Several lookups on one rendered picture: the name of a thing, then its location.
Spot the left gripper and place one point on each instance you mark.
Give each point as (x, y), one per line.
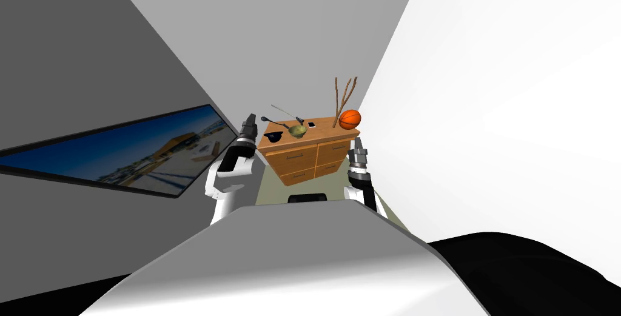
(249, 127)

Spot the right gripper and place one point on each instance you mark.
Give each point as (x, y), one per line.
(359, 153)

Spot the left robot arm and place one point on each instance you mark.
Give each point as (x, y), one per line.
(228, 175)

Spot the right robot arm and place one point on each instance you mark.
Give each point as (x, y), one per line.
(533, 277)

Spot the black ladle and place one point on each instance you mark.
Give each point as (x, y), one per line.
(264, 118)

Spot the black cap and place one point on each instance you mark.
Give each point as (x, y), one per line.
(273, 136)

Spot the orange basketball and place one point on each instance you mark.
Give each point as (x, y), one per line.
(350, 119)

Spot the green bowl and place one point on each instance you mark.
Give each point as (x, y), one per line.
(297, 132)

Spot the brown dry twigs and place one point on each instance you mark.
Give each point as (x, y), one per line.
(336, 102)

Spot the wooden drawer chest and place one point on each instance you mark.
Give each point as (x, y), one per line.
(301, 158)

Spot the black framed beach picture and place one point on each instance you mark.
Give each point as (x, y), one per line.
(145, 156)

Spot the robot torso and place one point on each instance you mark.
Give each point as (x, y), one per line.
(301, 258)

